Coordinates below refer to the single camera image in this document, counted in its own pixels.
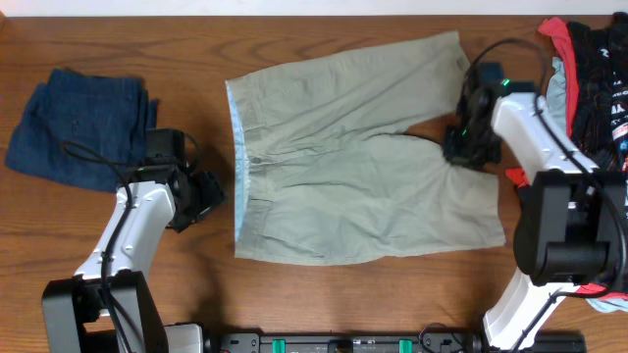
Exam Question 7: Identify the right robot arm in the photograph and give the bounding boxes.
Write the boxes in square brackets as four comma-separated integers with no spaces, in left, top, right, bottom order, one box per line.
[444,84,627,352]

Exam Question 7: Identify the folded navy blue shorts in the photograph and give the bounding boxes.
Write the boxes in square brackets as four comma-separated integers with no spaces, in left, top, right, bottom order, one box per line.
[5,69,158,193]

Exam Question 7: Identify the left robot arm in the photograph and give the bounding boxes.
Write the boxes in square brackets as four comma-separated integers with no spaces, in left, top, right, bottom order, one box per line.
[41,165,226,352]

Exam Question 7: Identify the black patterned shirt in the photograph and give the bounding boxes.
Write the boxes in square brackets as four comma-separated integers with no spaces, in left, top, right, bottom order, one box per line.
[517,12,628,294]

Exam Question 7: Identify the light blue garment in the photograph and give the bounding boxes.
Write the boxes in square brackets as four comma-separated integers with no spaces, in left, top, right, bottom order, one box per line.
[546,57,567,132]

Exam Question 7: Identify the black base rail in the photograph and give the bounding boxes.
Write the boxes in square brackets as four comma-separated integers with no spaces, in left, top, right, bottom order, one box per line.
[205,323,588,353]

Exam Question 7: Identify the red garment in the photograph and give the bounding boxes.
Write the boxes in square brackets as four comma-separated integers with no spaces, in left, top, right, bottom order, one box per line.
[505,17,627,301]

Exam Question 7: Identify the khaki shorts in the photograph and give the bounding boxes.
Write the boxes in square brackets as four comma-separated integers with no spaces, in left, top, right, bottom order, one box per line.
[226,31,505,266]

